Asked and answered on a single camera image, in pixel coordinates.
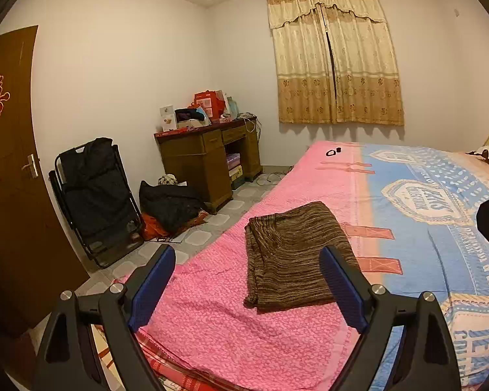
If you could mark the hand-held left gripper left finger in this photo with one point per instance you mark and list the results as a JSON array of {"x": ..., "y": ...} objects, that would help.
[{"x": 153, "y": 289}]

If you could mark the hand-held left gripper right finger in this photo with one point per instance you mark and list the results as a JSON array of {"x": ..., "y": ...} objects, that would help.
[{"x": 342, "y": 289}]

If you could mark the brown knit sweater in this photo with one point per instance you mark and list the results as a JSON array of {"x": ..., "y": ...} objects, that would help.
[{"x": 293, "y": 252}]

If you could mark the orange cloth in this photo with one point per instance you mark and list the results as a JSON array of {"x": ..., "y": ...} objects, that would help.
[{"x": 153, "y": 228}]

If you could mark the pink and blue printed blanket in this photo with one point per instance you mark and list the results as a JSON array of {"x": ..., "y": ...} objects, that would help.
[{"x": 411, "y": 260}]

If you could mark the red striped sheet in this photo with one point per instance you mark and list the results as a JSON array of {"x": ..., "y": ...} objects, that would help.
[{"x": 159, "y": 370}]

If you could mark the dark bag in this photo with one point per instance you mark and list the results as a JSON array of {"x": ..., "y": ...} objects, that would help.
[{"x": 171, "y": 203}]

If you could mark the spotted cloth bundle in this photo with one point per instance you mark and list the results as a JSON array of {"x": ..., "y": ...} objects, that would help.
[{"x": 167, "y": 179}]

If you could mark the black folding chair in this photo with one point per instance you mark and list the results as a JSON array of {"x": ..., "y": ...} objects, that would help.
[{"x": 93, "y": 195}]

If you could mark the brown wooden desk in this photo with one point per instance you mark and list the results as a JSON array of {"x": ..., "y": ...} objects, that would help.
[{"x": 187, "y": 159}]

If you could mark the colourful box under purple box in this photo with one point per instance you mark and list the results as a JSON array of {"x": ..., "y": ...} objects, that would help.
[{"x": 236, "y": 173}]

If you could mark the flat red box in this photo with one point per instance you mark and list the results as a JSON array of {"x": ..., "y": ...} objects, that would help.
[{"x": 175, "y": 131}]

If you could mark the brown wooden door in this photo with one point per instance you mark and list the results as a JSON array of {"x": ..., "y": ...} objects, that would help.
[{"x": 12, "y": 211}]

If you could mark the white printed box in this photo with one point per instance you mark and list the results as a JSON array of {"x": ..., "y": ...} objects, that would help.
[{"x": 167, "y": 119}]

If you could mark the black cloth on desk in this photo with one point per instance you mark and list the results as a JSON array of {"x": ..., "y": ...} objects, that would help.
[{"x": 189, "y": 115}]

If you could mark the light blue bag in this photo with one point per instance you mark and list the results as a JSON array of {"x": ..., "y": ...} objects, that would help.
[{"x": 233, "y": 108}]

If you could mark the beige patterned curtain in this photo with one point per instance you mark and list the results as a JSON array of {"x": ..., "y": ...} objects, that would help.
[{"x": 350, "y": 69}]

